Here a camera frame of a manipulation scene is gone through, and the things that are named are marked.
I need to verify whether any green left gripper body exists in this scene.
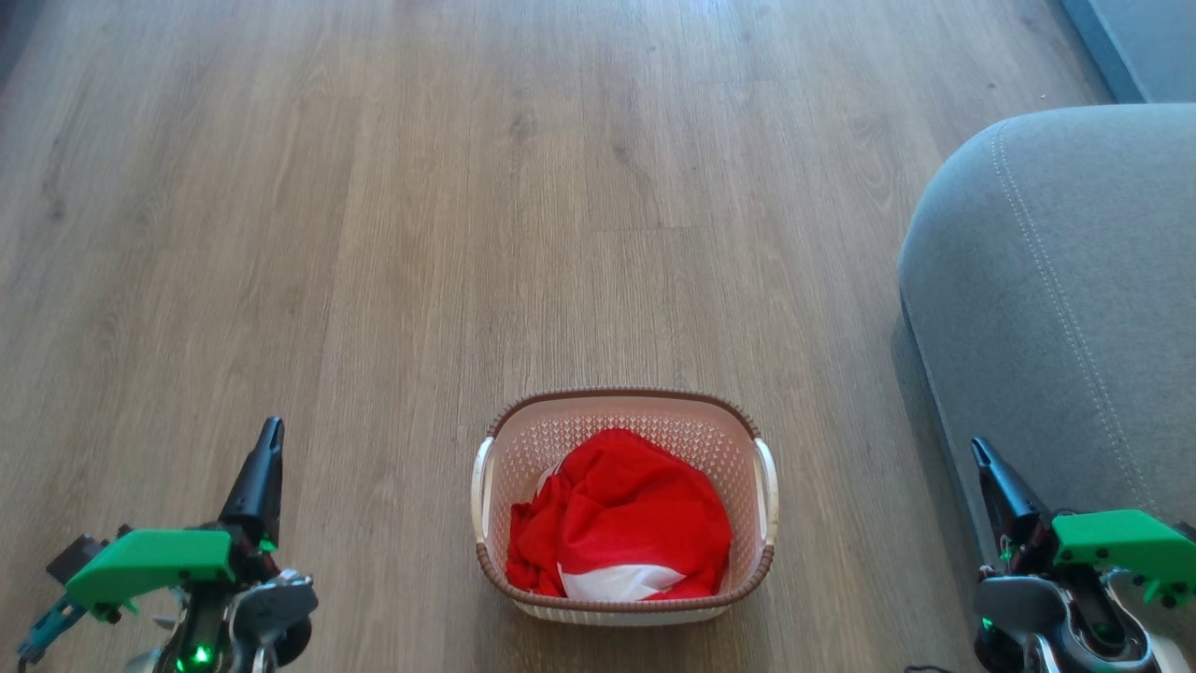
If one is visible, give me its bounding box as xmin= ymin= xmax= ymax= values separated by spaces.
xmin=64 ymin=527 xmax=281 ymax=620

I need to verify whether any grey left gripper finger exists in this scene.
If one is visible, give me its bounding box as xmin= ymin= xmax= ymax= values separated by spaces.
xmin=219 ymin=417 xmax=285 ymax=553

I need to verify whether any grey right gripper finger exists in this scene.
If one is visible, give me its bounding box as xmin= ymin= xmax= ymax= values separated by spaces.
xmin=970 ymin=437 xmax=1053 ymax=553

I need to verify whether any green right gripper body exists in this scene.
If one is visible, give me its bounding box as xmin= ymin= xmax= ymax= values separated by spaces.
xmin=1002 ymin=508 xmax=1196 ymax=610

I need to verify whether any red garment with white stripes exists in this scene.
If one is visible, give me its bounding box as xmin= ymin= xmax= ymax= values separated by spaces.
xmin=505 ymin=428 xmax=733 ymax=602

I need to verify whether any grey and yellow sofa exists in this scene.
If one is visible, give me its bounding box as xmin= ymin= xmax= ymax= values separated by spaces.
xmin=897 ymin=0 xmax=1196 ymax=655

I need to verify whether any teal plastic connector piece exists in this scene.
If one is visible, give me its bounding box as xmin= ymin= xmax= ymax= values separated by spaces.
xmin=16 ymin=596 xmax=87 ymax=666

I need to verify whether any cream perforated laundry basket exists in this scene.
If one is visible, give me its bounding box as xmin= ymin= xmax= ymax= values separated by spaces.
xmin=471 ymin=388 xmax=779 ymax=625

